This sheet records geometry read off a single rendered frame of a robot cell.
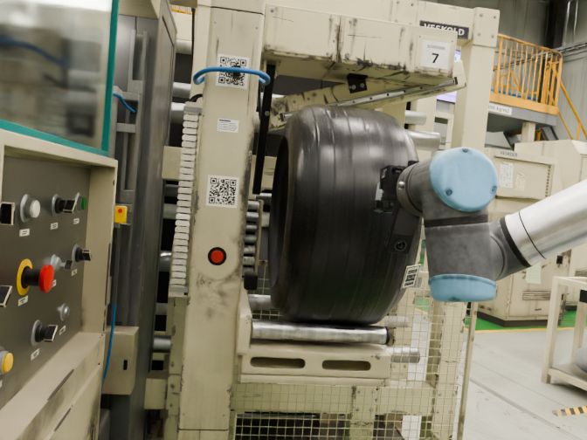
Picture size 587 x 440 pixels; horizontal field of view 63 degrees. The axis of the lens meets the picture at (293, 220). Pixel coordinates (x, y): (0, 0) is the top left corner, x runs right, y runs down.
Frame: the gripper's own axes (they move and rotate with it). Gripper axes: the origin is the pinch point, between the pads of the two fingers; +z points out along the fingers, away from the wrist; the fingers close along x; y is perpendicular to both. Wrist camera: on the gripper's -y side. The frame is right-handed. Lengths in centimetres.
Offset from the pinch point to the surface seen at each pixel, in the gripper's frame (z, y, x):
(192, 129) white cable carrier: 20.7, 17.4, 41.6
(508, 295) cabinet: 387, -40, -278
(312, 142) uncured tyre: 6.2, 14.2, 14.6
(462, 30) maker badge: 70, 78, -51
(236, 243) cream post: 22.7, -9.1, 28.7
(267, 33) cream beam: 42, 53, 24
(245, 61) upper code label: 17.6, 34.6, 30.6
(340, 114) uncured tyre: 12.2, 22.9, 7.4
